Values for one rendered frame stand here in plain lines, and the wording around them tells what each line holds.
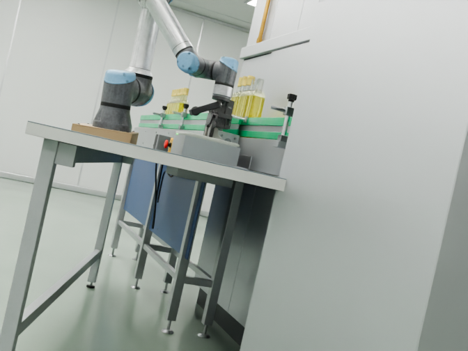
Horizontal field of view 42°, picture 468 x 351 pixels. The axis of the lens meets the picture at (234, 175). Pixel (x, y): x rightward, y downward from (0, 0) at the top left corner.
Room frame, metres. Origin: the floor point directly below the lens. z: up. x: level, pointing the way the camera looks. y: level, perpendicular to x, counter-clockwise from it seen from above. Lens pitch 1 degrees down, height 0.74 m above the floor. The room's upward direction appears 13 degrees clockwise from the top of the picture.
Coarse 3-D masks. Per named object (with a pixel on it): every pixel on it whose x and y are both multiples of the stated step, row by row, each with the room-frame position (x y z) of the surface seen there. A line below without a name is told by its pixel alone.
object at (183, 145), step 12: (180, 144) 2.29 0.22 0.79; (192, 144) 2.27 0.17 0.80; (204, 144) 2.28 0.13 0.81; (216, 144) 2.30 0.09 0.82; (192, 156) 2.27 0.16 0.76; (204, 156) 2.29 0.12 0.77; (216, 156) 2.30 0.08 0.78; (228, 156) 2.32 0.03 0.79; (240, 156) 2.46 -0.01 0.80; (240, 168) 2.35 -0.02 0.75
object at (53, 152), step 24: (48, 144) 1.65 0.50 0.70; (72, 144) 1.86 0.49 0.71; (48, 168) 1.65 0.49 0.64; (120, 168) 3.12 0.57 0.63; (48, 192) 1.66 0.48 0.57; (24, 240) 1.65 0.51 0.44; (96, 240) 3.11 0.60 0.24; (24, 264) 1.65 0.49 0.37; (96, 264) 3.11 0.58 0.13; (24, 288) 1.65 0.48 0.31; (24, 312) 1.81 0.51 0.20; (0, 336) 1.65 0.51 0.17
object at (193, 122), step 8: (144, 120) 4.04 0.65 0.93; (152, 120) 3.82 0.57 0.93; (168, 120) 3.43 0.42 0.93; (176, 120) 3.25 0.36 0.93; (192, 120) 2.97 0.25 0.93; (200, 120) 2.84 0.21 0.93; (168, 128) 3.40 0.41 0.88; (176, 128) 3.21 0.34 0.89; (184, 128) 3.07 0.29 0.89; (192, 128) 2.93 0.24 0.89; (200, 128) 2.81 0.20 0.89
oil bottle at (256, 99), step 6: (258, 90) 2.60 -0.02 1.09; (252, 96) 2.59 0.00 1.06; (258, 96) 2.59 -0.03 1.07; (264, 96) 2.60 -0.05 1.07; (252, 102) 2.58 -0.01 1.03; (258, 102) 2.59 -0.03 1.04; (252, 108) 2.58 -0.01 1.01; (258, 108) 2.59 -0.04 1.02; (246, 114) 2.61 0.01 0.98; (252, 114) 2.58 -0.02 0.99; (258, 114) 2.59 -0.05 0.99
